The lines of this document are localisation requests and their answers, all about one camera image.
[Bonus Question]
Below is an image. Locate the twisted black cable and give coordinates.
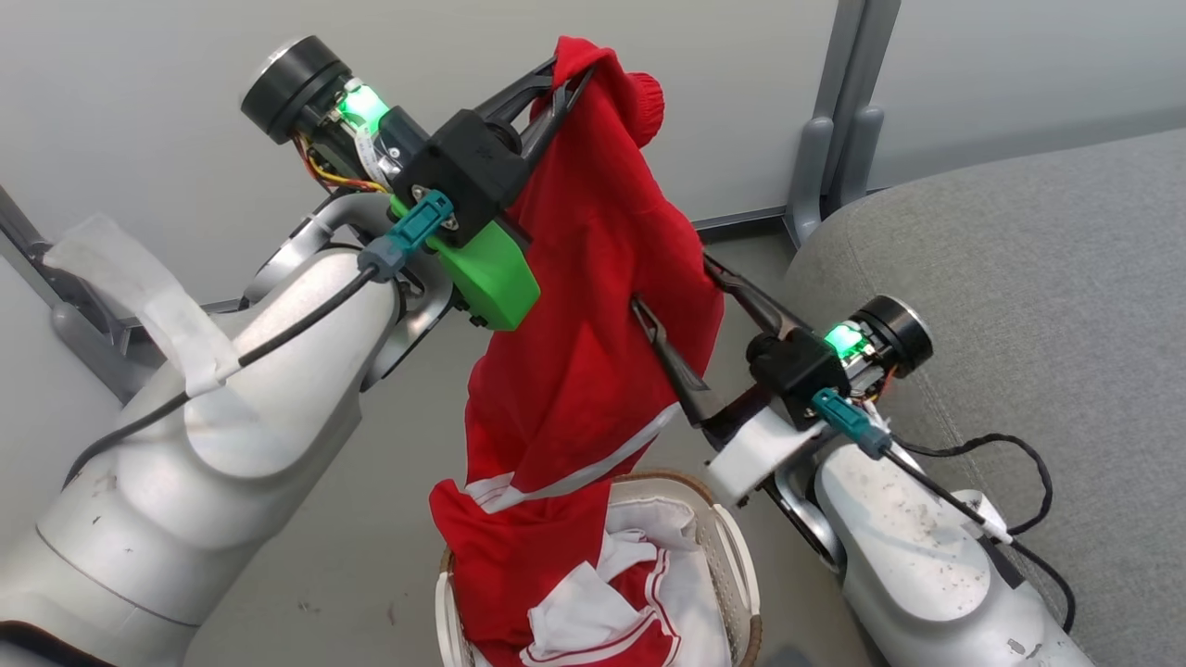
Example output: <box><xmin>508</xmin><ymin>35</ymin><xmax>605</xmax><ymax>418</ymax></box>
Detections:
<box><xmin>894</xmin><ymin>432</ymin><xmax>1055</xmax><ymax>538</ymax></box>

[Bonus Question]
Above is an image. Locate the teal right camera connector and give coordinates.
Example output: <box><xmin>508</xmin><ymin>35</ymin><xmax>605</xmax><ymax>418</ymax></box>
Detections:
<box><xmin>811</xmin><ymin>387</ymin><xmax>892</xmax><ymax>461</ymax></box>

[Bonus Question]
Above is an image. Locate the red garment with white stripe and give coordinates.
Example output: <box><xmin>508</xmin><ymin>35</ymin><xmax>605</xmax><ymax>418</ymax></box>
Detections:
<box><xmin>429</xmin><ymin>35</ymin><xmax>725</xmax><ymax>667</ymax></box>

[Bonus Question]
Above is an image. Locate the grey partition double post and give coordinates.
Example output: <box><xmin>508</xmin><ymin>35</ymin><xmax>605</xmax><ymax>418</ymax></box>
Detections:
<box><xmin>814</xmin><ymin>0</ymin><xmax>902</xmax><ymax>121</ymax></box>

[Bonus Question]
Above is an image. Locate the red jersey with white print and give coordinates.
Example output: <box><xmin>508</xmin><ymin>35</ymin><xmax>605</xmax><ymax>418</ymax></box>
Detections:
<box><xmin>524</xmin><ymin>533</ymin><xmax>687</xmax><ymax>667</ymax></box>

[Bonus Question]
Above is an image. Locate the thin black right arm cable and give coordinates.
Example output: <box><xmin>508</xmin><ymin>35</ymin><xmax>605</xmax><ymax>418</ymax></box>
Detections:
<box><xmin>885</xmin><ymin>447</ymin><xmax>1078</xmax><ymax>636</ymax></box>

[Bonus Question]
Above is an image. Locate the teal left camera connector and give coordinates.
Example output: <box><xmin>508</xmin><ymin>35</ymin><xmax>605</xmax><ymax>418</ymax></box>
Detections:
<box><xmin>357</xmin><ymin>190</ymin><xmax>455</xmax><ymax>283</ymax></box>

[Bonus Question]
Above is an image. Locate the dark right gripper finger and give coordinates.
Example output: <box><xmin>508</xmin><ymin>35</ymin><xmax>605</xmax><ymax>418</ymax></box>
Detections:
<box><xmin>632</xmin><ymin>295</ymin><xmax>724</xmax><ymax>429</ymax></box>
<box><xmin>701</xmin><ymin>255</ymin><xmax>809</xmax><ymax>342</ymax></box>

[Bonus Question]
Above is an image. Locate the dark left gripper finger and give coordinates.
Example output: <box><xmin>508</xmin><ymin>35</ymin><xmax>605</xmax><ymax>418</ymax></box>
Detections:
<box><xmin>514</xmin><ymin>65</ymin><xmax>597</xmax><ymax>172</ymax></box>
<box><xmin>474</xmin><ymin>56</ymin><xmax>561</xmax><ymax>126</ymax></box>

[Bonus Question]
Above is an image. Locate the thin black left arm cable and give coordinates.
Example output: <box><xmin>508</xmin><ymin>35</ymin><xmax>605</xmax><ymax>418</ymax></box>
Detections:
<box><xmin>63</xmin><ymin>264</ymin><xmax>381</xmax><ymax>487</ymax></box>

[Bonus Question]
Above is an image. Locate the grey partition corner post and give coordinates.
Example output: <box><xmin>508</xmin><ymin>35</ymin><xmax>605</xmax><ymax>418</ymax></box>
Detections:
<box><xmin>0</xmin><ymin>185</ymin><xmax>121</xmax><ymax>344</ymax></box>

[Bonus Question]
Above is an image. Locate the grey rounded partition foot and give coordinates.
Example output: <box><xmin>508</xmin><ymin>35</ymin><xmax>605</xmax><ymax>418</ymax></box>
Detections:
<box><xmin>832</xmin><ymin>104</ymin><xmax>886</xmax><ymax>212</ymax></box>
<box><xmin>784</xmin><ymin>116</ymin><xmax>835</xmax><ymax>249</ymax></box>

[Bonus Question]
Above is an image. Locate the teal camera connector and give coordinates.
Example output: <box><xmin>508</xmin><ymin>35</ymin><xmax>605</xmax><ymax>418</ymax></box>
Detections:
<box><xmin>357</xmin><ymin>190</ymin><xmax>455</xmax><ymax>283</ymax></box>
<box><xmin>811</xmin><ymin>387</ymin><xmax>892</xmax><ymax>461</ymax></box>

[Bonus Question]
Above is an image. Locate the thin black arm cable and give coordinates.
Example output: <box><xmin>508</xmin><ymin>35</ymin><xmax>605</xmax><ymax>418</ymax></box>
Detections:
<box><xmin>885</xmin><ymin>447</ymin><xmax>1078</xmax><ymax>636</ymax></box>
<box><xmin>63</xmin><ymin>264</ymin><xmax>381</xmax><ymax>487</ymax></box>

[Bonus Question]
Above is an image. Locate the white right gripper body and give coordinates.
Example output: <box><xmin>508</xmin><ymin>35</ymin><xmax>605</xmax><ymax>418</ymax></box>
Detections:
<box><xmin>701</xmin><ymin>384</ymin><xmax>827</xmax><ymax>508</ymax></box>

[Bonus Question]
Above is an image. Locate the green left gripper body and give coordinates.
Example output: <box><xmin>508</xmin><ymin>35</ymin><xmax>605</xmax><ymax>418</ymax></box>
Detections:
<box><xmin>387</xmin><ymin>193</ymin><xmax>542</xmax><ymax>333</ymax></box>

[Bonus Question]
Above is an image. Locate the white laundry basket brown rim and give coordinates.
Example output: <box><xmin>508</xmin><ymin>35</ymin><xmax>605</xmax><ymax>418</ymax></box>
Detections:
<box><xmin>434</xmin><ymin>471</ymin><xmax>763</xmax><ymax>667</ymax></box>

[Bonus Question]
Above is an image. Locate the grey fabric sofa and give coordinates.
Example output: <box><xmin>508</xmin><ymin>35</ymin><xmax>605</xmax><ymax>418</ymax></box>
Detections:
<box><xmin>783</xmin><ymin>130</ymin><xmax>1186</xmax><ymax>667</ymax></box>

